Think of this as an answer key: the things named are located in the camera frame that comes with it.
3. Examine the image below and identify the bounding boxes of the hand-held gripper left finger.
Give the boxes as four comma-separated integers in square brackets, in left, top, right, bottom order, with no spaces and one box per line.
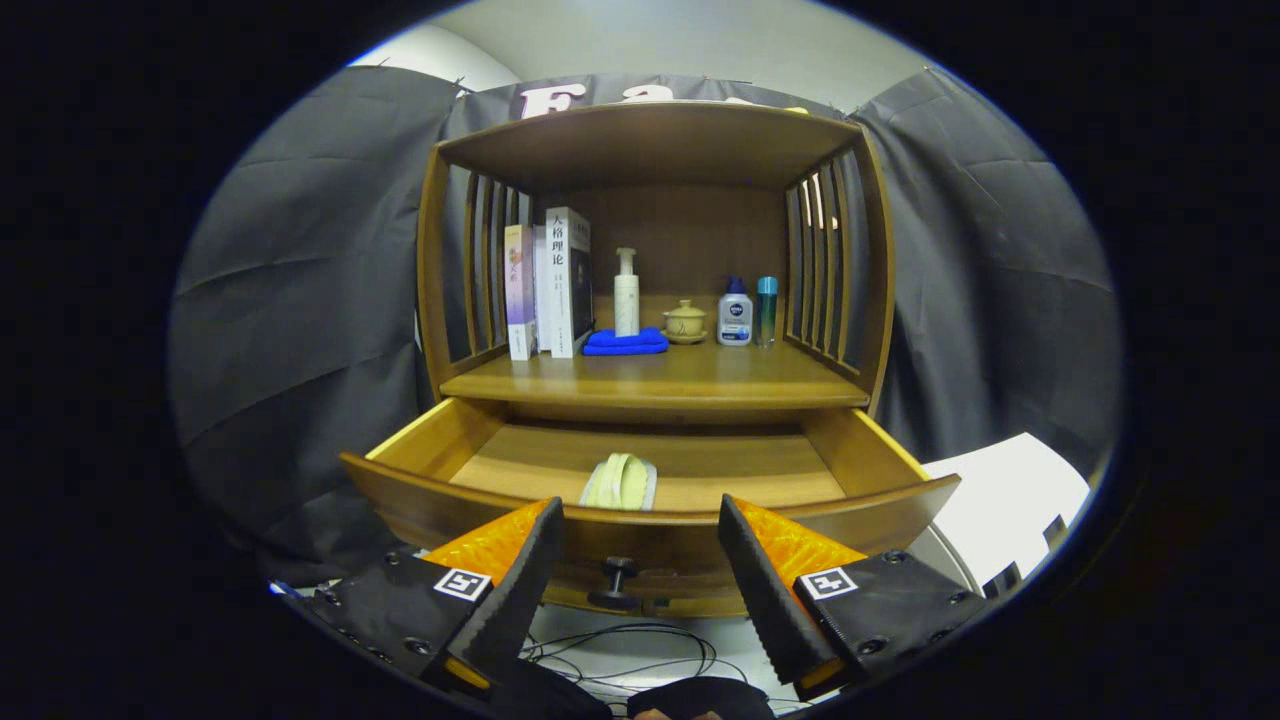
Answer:
[300,497,566,693]

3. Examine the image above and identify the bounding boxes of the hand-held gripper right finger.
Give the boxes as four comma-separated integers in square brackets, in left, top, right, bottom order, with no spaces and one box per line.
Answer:
[717,494,989,703]

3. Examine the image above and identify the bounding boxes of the wooden drawer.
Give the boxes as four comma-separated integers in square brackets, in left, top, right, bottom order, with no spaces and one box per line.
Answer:
[340,397,963,619]

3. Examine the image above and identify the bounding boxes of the wooden countertop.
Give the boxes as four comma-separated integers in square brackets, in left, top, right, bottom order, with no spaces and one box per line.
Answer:
[440,340,871,409]

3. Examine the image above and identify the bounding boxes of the wooden cabinet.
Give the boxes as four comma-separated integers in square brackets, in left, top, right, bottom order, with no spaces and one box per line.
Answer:
[415,100,896,426]

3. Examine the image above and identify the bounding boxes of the blue folded cloth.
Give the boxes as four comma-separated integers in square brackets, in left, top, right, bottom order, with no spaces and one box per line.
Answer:
[582,327,670,357]

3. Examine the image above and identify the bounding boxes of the white board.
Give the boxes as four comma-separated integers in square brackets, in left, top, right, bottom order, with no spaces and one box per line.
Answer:
[920,432,1091,601]

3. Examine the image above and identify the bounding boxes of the white bottle with blue cap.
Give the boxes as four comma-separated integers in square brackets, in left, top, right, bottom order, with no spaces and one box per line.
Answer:
[716,276,754,347]

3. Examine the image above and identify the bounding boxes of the beige lidded teacup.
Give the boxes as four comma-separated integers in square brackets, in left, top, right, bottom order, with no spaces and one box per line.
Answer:
[661,298,710,346]

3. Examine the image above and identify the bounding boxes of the thin white book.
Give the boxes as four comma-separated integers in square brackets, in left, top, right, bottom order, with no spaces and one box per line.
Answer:
[533,224,553,353]

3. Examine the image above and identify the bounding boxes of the thick white black book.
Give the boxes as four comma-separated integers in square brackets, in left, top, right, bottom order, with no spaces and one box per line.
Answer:
[546,206,595,360]

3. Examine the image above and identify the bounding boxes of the purple book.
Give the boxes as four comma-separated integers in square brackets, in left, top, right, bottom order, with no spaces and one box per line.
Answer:
[504,224,537,362]

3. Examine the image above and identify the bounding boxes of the white pump bottle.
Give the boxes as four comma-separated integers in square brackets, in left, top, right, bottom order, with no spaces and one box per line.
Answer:
[613,247,641,338]

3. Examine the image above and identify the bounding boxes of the black backdrop cloth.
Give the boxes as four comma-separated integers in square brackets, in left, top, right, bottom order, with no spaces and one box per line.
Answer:
[168,65,1123,586]

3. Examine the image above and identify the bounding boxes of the black cables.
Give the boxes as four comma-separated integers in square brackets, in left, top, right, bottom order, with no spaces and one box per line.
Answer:
[520,622,721,713]

